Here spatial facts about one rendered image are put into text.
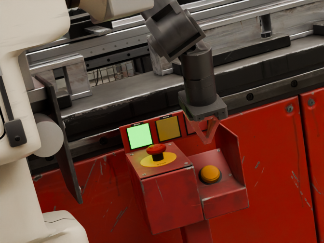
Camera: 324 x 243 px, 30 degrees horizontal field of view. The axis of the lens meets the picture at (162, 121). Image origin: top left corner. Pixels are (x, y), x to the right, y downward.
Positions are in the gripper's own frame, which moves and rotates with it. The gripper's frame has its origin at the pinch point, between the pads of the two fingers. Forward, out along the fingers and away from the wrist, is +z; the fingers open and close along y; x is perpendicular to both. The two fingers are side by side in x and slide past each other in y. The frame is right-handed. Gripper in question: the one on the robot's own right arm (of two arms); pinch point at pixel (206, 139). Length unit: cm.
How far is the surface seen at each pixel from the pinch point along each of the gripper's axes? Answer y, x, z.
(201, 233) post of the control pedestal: -4.5, 4.7, 18.8
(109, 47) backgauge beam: 59, 8, 2
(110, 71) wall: 442, -33, 191
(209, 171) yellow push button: 0.0, 0.2, 7.8
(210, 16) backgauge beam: 63, -23, 1
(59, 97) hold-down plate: 25.0, 25.1, -4.3
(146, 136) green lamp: 10.0, 9.9, 2.1
